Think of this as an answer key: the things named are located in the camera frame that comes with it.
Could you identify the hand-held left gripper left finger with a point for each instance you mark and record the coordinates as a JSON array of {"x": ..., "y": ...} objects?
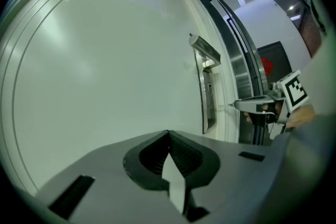
[{"x": 105, "y": 178}]

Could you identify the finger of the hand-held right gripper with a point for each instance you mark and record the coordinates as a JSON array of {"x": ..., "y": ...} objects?
[{"x": 246, "y": 105}]

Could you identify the person's right forearm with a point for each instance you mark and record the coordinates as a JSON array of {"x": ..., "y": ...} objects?
[{"x": 302, "y": 116}]

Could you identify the silver door lock plate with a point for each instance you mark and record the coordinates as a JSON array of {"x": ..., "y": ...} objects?
[{"x": 208, "y": 102}]

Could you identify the person's right hand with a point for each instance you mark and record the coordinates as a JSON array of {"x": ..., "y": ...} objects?
[{"x": 268, "y": 108}]

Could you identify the brown wooden door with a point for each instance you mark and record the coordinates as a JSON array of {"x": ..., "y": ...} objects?
[{"x": 307, "y": 29}]

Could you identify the red sticker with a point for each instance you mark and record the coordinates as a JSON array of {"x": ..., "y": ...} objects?
[{"x": 267, "y": 66}]

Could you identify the white metal door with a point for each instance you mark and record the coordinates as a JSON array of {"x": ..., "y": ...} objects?
[{"x": 105, "y": 73}]

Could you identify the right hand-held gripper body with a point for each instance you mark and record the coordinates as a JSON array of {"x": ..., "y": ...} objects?
[{"x": 295, "y": 89}]

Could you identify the person's grey shirt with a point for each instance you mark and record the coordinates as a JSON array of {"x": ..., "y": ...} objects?
[{"x": 323, "y": 81}]

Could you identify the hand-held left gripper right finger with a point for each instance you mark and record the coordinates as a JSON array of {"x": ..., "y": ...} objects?
[{"x": 236, "y": 183}]

